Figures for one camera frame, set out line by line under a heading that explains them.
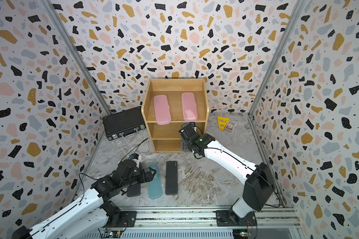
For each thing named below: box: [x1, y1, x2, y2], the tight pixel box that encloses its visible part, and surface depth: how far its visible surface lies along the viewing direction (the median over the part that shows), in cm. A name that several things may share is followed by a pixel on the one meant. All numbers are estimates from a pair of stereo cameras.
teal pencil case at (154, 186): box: [147, 161, 163, 200], surface depth 85 cm
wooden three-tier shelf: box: [141, 78, 210, 153], surface depth 85 cm
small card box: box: [224, 121, 236, 131], surface depth 115 cm
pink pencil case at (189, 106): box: [180, 92, 198, 122], surface depth 80 cm
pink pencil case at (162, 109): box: [153, 94, 172, 125], surface depth 79 cm
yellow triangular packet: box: [217, 116, 230, 131], surface depth 119 cm
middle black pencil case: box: [165, 160, 179, 196], surface depth 87 cm
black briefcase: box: [102, 106, 147, 141], surface depth 109 cm
